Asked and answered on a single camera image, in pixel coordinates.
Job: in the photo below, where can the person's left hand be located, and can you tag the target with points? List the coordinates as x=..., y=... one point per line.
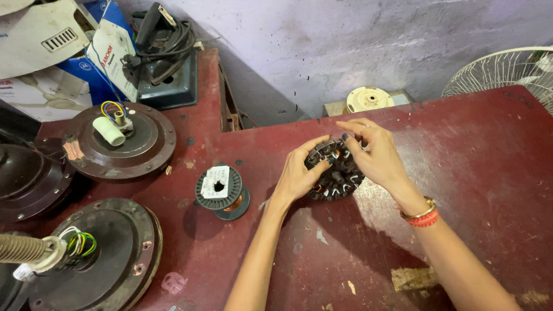
x=297, y=172

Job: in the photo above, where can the person's right hand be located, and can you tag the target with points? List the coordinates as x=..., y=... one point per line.
x=378, y=157

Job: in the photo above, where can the black fan stator with windings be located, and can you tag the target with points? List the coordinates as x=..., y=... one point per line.
x=337, y=177

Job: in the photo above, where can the cream fan motor cover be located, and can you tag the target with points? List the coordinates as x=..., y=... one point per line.
x=369, y=99

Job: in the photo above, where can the gold bangle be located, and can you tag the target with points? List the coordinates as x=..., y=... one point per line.
x=419, y=211

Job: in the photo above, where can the red bangles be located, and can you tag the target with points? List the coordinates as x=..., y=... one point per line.
x=424, y=219

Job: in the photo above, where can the dark green metal box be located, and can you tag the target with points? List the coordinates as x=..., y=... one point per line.
x=170, y=84

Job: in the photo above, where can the brown fan motor white pipe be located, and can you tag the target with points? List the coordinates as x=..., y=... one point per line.
x=121, y=139

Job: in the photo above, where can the white and blue product card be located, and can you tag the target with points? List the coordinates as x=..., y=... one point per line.
x=113, y=58

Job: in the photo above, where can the brown fan motor with rod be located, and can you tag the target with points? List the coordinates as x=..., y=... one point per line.
x=97, y=259

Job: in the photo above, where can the blue cardboard box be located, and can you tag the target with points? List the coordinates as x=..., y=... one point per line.
x=88, y=73

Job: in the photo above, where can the dark brown fan motor housing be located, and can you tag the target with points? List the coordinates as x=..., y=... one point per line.
x=30, y=179

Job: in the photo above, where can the white ceiling fan carton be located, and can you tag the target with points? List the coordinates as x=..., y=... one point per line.
x=41, y=93

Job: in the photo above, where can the grey ribbed fan rod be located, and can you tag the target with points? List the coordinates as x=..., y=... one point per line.
x=26, y=249

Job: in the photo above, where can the cream plastic appliance cover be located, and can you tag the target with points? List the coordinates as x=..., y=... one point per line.
x=36, y=34

